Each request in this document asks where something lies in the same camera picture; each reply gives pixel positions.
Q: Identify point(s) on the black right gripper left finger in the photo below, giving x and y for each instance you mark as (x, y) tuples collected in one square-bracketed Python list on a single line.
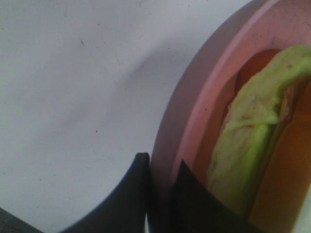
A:
[(124, 210)]

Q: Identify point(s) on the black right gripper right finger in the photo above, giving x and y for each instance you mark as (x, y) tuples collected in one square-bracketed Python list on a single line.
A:
[(190, 208)]

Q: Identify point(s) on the sandwich with lettuce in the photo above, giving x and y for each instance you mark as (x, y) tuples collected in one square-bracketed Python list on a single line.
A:
[(260, 167)]

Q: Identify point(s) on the pink round plate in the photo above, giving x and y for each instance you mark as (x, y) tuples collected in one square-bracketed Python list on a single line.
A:
[(191, 123)]

